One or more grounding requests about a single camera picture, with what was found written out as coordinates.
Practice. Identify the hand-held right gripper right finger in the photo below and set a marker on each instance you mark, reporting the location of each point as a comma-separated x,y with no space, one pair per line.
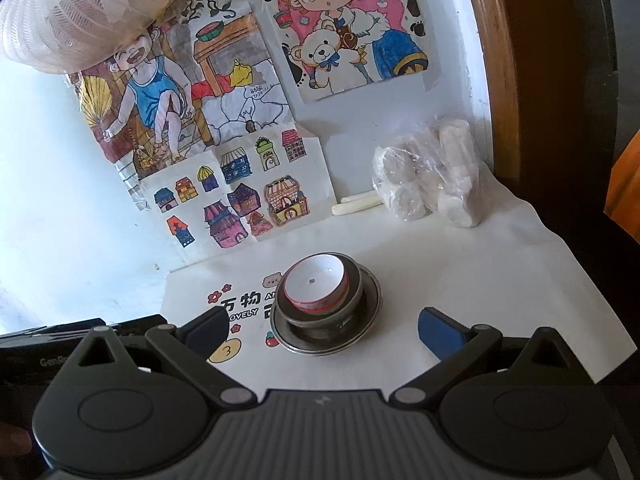
440,332

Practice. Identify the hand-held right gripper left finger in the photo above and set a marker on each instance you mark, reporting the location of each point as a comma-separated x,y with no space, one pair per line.
207,332

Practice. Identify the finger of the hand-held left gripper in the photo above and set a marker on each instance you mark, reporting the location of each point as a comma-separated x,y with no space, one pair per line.
135,326

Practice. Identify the stainless steel bowl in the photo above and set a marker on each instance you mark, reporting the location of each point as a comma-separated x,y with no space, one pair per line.
345,305

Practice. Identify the white printed table cloth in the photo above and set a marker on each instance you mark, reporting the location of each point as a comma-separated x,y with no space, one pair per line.
475,285

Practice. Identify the drawing of coloured houses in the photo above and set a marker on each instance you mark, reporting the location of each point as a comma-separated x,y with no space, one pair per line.
235,185

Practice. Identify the white stick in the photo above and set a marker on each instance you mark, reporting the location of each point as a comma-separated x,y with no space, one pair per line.
352,208
357,198

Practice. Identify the plastic bag of white buns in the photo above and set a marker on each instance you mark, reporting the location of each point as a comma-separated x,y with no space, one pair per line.
430,175

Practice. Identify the drawing of child with fan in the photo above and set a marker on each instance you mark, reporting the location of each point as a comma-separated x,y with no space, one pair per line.
165,100

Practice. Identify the painting with orange dress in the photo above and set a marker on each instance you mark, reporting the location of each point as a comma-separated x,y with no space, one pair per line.
625,190

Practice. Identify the drawing of girl with teddy bear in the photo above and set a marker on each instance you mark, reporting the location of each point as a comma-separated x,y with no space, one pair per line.
340,35

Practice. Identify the white lace lampshade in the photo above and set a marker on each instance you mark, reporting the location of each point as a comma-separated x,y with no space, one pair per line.
75,15

